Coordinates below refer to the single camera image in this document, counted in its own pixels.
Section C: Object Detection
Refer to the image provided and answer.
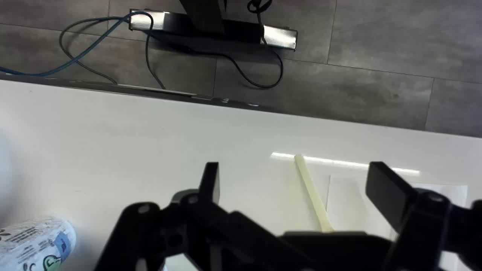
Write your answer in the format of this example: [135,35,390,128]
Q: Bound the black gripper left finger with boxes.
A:
[93,161,283,271]

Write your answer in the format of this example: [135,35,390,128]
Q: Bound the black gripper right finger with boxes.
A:
[364,161,482,271]

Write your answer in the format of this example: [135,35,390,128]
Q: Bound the patterned paper cup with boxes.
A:
[0,216,78,271]

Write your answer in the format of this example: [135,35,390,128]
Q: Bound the black stand base metal ends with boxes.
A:
[128,0,298,51]

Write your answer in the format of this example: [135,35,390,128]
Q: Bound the thin black cable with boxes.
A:
[58,15,122,85]
[143,27,286,91]

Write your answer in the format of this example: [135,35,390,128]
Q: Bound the blue cable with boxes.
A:
[0,14,132,79]

